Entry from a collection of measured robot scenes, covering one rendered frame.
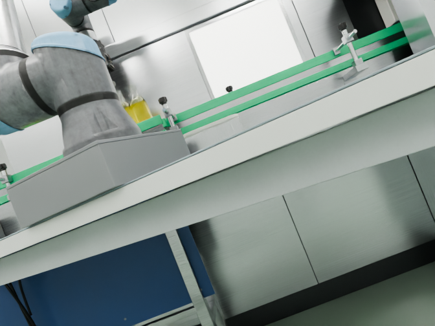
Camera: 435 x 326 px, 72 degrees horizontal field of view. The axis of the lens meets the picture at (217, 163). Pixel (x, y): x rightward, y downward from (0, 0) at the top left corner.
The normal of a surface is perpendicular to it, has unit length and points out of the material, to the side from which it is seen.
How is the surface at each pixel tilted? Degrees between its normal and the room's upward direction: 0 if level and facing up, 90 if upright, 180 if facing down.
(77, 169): 90
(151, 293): 90
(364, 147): 90
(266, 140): 90
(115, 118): 75
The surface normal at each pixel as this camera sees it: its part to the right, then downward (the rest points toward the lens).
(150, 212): -0.40, 0.14
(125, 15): -0.04, 0.00
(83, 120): -0.08, -0.26
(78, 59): 0.48, -0.16
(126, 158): 0.84, -0.34
